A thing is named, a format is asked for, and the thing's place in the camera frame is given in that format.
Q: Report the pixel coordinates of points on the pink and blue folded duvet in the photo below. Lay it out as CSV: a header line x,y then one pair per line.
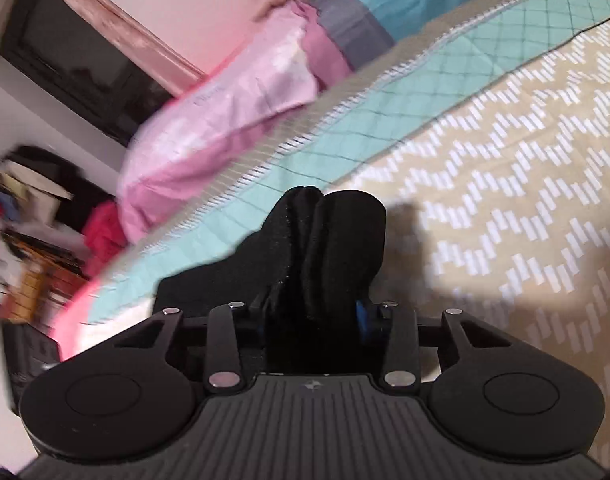
x,y
303,48

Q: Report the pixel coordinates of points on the patterned bed quilt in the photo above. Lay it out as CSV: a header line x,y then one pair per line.
x,y
486,137

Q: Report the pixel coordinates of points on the cluttered wooden shelf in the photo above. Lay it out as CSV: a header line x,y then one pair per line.
x,y
45,202

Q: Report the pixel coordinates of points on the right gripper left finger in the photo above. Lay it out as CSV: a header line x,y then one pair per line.
x,y
233,348

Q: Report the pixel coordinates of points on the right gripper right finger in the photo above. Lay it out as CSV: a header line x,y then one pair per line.
x,y
391,348

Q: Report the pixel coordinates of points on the pink curtain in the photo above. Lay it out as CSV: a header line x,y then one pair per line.
x,y
162,63

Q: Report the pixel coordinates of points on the red clothes pile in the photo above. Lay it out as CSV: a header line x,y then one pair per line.
x,y
103,237

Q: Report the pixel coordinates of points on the dark window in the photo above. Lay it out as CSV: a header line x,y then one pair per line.
x,y
48,42

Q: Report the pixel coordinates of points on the black pants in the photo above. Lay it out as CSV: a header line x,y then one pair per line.
x,y
303,273

